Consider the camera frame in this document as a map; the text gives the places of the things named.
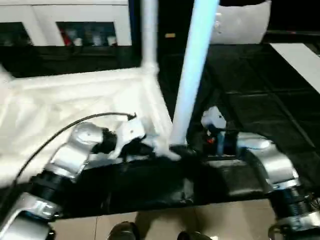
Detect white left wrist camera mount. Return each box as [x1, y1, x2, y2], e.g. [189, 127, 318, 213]
[113, 119, 148, 158]

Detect white flat board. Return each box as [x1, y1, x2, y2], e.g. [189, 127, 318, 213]
[269, 42, 320, 87]

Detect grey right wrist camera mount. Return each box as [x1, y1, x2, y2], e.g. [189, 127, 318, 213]
[201, 106, 237, 156]

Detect small red bottle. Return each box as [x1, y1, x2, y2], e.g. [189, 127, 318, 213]
[59, 28, 71, 46]

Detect grey cushion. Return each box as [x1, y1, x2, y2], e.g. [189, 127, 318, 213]
[211, 0, 273, 45]

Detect white cabinet with glass doors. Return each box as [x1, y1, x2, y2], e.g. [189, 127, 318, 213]
[0, 0, 133, 47]

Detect white plastic table top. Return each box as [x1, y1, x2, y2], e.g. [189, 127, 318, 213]
[0, 66, 182, 187]

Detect black sofa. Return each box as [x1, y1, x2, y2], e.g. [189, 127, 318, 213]
[131, 0, 320, 46]

